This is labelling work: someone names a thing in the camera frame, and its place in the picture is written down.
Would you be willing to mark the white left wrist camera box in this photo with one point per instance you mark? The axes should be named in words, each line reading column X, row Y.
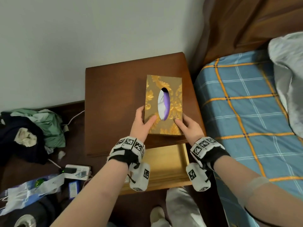
column 140, row 177

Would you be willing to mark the brown wooden headboard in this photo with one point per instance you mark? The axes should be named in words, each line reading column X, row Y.
column 236, row 23

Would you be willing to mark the person's white slipper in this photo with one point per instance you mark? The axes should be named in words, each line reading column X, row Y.
column 158, row 217

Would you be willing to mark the black marker-tiled wrist band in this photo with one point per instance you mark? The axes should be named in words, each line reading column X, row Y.
column 206, row 148
column 127, row 148

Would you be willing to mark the black marker-tiled right wrist band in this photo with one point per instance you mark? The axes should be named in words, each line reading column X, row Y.
column 206, row 148

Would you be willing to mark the grey pillow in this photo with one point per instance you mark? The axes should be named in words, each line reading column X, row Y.
column 290, row 75

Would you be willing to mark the person's right thumb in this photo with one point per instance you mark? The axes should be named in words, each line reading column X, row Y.
column 180, row 124

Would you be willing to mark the gold patterned tissue box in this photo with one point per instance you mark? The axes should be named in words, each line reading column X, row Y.
column 151, row 96

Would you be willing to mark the person's white trouser leg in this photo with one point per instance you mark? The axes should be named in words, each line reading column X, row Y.
column 183, row 208

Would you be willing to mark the person's left hand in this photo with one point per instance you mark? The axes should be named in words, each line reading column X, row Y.
column 139, row 128

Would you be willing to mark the purple and white tissue pack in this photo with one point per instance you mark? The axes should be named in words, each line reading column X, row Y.
column 163, row 103

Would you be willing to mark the person's right hand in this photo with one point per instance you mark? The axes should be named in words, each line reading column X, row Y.
column 193, row 132

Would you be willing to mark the black charger plug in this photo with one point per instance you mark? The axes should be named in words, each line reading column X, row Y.
column 68, row 170

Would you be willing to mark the green crumpled garment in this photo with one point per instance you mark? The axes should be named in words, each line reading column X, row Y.
column 51, row 127

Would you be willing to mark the small blue box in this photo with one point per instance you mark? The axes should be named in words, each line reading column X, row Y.
column 73, row 189

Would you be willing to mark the person's right forearm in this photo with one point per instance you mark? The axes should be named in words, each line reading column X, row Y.
column 255, row 193

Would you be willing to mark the person's left thumb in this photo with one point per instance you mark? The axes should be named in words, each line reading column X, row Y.
column 151, row 122

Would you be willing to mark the person's left forearm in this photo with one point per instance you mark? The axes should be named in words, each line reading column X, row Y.
column 99, row 191

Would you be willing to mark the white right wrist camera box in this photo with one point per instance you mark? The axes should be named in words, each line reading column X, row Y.
column 197, row 177

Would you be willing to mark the dark crumpled garment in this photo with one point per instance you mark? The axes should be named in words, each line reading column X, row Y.
column 9, row 141

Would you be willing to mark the brown wooden nightstand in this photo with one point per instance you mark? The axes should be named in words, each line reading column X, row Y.
column 113, row 103

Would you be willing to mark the light wooden drawer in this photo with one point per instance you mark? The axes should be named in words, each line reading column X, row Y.
column 165, row 160

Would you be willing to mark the translucent tape strip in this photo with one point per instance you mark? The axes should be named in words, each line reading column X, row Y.
column 254, row 189

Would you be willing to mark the white crumpled tissue scrap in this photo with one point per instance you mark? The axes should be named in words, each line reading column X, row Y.
column 61, row 154

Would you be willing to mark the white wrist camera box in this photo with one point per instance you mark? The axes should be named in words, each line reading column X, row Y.
column 197, row 177
column 140, row 177

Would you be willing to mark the white power strip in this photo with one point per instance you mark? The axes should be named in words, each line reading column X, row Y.
column 81, row 172

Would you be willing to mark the black round container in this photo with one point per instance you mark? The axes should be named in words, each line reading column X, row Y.
column 40, row 212

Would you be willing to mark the blue and white plastic bag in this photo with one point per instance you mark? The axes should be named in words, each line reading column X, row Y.
column 26, row 193

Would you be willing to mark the bed with blue plaid sheet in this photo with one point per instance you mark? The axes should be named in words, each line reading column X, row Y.
column 248, row 120

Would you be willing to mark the cream crumpled cloth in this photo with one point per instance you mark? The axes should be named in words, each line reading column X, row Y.
column 25, row 137

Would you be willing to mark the black marker-tiled left wrist band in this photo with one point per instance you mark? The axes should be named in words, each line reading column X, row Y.
column 127, row 148

